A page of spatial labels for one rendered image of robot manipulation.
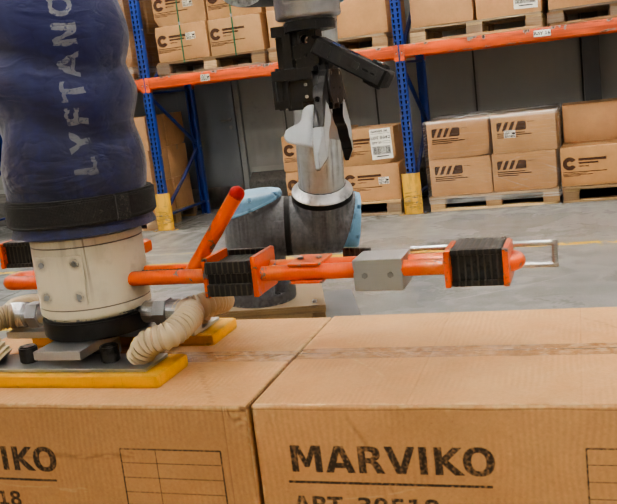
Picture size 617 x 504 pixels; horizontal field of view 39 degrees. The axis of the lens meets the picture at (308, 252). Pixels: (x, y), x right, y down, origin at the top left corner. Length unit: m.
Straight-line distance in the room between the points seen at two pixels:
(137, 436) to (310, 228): 1.02
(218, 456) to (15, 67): 0.60
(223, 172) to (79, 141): 9.23
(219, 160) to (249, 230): 8.40
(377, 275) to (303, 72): 0.29
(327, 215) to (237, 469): 1.03
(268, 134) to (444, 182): 2.69
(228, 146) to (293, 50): 9.22
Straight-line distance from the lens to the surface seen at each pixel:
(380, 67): 1.18
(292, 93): 1.20
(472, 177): 8.38
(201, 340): 1.39
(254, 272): 1.23
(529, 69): 9.62
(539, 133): 8.28
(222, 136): 10.44
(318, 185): 2.05
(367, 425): 1.08
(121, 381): 1.25
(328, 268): 1.21
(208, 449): 1.16
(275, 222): 2.10
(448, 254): 1.15
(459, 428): 1.05
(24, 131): 1.30
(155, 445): 1.19
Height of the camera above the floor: 1.33
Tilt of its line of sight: 11 degrees down
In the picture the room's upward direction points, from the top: 7 degrees counter-clockwise
